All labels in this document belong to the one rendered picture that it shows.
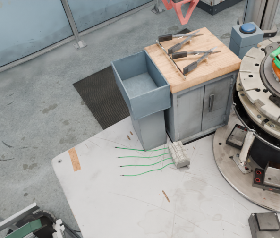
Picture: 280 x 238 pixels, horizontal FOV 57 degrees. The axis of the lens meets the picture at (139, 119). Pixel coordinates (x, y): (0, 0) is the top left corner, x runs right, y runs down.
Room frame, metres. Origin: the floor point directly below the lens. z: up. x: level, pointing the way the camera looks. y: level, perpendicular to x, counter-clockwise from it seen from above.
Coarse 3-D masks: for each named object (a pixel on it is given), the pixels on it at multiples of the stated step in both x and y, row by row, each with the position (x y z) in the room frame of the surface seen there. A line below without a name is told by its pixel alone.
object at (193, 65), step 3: (192, 63) 0.49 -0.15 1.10; (195, 63) 0.49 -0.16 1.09; (186, 66) 0.48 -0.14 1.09; (189, 66) 0.48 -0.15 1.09; (192, 66) 0.48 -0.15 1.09; (195, 66) 0.49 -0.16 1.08; (183, 69) 0.48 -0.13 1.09; (186, 69) 0.48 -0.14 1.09; (189, 69) 0.48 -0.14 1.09; (192, 69) 0.48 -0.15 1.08; (183, 72) 0.48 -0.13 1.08; (186, 72) 0.48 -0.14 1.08
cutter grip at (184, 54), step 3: (180, 51) 0.55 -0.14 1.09; (183, 51) 0.54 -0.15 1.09; (186, 51) 0.54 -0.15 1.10; (174, 54) 0.54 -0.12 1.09; (177, 54) 0.54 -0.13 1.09; (180, 54) 0.54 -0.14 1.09; (183, 54) 0.54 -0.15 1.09; (186, 54) 0.54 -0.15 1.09; (174, 57) 0.54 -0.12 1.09; (177, 57) 0.54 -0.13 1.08; (180, 57) 0.54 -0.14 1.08; (183, 57) 0.54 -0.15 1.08
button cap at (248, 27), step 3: (243, 24) 0.68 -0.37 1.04; (246, 24) 0.68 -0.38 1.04; (249, 24) 0.67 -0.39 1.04; (252, 24) 0.67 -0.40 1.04; (243, 27) 0.67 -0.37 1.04; (246, 27) 0.66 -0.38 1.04; (249, 27) 0.66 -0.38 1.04; (252, 27) 0.66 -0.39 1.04; (243, 30) 0.66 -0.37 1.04; (246, 30) 0.65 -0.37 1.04; (249, 30) 0.65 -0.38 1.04; (252, 30) 0.65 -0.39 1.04
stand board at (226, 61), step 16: (192, 32) 0.66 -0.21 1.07; (208, 32) 0.65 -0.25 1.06; (144, 48) 0.64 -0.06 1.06; (192, 48) 0.59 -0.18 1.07; (208, 48) 0.57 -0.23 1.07; (224, 48) 0.56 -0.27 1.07; (160, 64) 0.55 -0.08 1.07; (208, 64) 0.51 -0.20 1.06; (224, 64) 0.50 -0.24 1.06; (176, 80) 0.47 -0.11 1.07; (192, 80) 0.46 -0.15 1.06
